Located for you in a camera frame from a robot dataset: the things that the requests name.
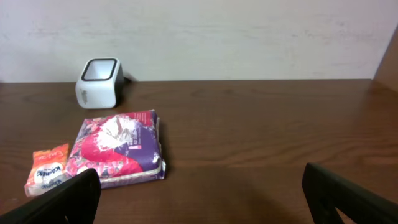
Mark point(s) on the orange tissue pack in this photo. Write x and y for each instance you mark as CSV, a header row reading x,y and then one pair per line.
x,y
48,170

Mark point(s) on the white barcode scanner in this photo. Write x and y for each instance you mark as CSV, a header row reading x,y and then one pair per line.
x,y
100,84

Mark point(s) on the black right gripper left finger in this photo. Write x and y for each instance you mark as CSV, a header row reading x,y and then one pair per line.
x,y
74,201

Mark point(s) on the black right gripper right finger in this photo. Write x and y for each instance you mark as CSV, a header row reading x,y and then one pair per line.
x,y
327,193

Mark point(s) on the purple red pad package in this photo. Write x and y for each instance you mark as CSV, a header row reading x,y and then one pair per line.
x,y
123,149

